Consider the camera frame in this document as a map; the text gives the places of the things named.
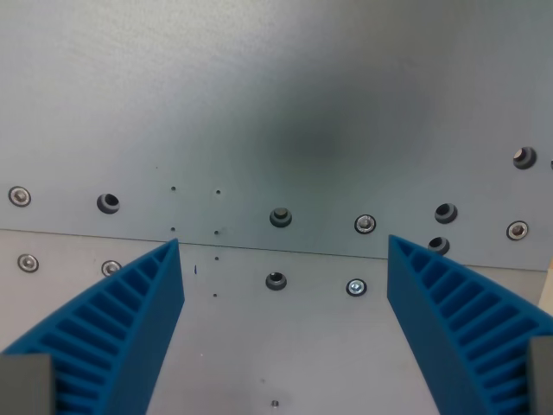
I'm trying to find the dark grey countersunk bolt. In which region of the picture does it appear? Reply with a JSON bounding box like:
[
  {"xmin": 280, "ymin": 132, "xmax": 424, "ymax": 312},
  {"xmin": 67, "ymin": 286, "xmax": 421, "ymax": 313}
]
[
  {"xmin": 512, "ymin": 146, "xmax": 538, "ymax": 170},
  {"xmin": 269, "ymin": 207, "xmax": 293, "ymax": 229}
]

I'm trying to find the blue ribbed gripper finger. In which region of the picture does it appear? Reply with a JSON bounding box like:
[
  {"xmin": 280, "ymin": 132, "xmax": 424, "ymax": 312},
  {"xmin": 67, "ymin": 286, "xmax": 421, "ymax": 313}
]
[
  {"xmin": 386, "ymin": 234, "xmax": 553, "ymax": 415},
  {"xmin": 0, "ymin": 238, "xmax": 186, "ymax": 415}
]

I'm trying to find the beige wooden edge piece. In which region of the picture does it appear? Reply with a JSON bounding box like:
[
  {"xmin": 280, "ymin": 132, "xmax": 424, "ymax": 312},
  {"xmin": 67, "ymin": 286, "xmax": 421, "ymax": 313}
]
[{"xmin": 538, "ymin": 255, "xmax": 553, "ymax": 313}]

